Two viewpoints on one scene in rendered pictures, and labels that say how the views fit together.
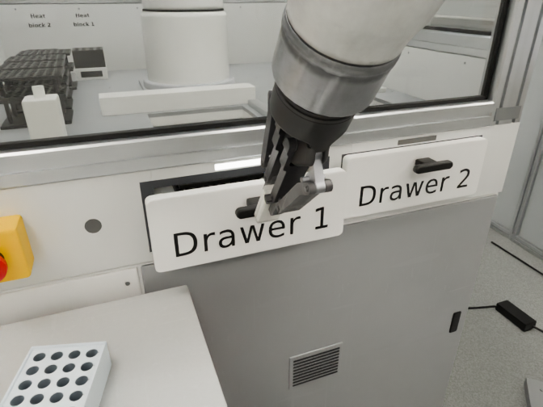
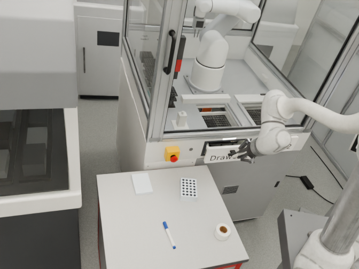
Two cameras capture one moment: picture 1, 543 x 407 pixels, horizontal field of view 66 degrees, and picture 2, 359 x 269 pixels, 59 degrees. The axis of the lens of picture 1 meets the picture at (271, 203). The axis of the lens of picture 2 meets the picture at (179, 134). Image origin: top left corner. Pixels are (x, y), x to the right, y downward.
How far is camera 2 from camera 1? 1.24 m
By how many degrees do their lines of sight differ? 13
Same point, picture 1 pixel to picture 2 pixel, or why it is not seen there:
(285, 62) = (253, 148)
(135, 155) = (206, 135)
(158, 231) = (208, 155)
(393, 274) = (260, 168)
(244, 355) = not seen: hidden behind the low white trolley
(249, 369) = not seen: hidden behind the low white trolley
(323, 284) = (240, 168)
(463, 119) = (293, 131)
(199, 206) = (219, 150)
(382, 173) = not seen: hidden behind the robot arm
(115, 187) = (199, 142)
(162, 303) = (202, 169)
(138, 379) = (201, 188)
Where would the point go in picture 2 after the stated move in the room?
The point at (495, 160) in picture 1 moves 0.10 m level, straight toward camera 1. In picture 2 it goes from (301, 141) to (296, 149)
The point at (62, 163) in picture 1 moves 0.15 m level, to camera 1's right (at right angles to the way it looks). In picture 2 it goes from (190, 136) to (218, 141)
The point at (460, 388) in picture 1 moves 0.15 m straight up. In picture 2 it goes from (274, 206) to (281, 195)
